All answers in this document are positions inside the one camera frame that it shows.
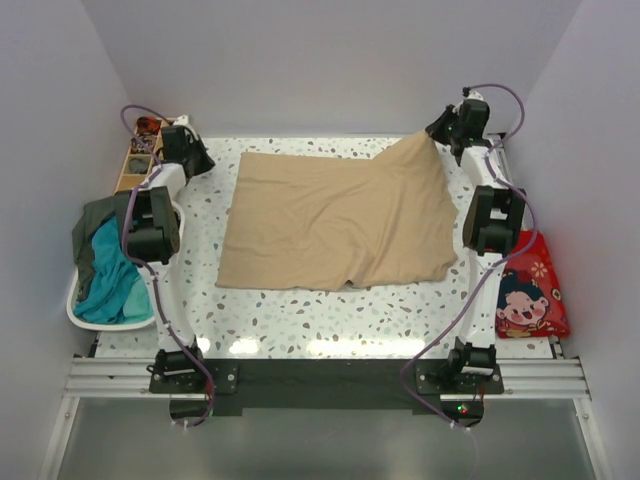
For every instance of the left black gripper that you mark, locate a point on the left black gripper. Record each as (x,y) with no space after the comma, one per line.
(208,163)

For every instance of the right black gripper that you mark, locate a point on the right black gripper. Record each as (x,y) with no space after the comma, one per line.
(433,130)

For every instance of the beige t shirt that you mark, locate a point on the beige t shirt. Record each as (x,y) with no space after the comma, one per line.
(323,223)

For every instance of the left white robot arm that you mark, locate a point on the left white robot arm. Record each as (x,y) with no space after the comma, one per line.
(152,226)

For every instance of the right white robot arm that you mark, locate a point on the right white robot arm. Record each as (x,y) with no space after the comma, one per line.
(490,233)

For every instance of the wooden compartment organizer box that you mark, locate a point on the wooden compartment organizer box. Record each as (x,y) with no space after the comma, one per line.
(127,182)

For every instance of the dark patterned item in organizer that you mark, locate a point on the dark patterned item in organizer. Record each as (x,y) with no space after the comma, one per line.
(142,144)

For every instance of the grey item in organizer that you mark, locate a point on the grey item in organizer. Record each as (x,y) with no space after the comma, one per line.
(137,166)

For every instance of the orange black item in organizer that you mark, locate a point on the orange black item in organizer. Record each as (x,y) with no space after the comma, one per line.
(146,125)

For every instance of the dark grey t shirt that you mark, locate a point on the dark grey t shirt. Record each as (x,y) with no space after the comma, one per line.
(92,238)

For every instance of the teal blue t shirt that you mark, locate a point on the teal blue t shirt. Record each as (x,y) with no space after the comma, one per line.
(115,285)

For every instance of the light mint t shirt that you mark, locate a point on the light mint t shirt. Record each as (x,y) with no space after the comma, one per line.
(137,307)

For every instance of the white laundry basket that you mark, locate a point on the white laundry basket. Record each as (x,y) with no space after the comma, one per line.
(125,256)

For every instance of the red cartoon folded t shirt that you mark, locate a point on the red cartoon folded t shirt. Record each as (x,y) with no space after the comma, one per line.
(530,300)

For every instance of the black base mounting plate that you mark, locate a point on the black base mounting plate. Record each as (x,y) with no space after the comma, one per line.
(229,387)

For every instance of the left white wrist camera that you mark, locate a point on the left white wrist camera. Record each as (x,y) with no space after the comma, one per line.
(183,120)

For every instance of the aluminium rail frame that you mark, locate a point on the aluminium rail frame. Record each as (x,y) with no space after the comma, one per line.
(523,379)

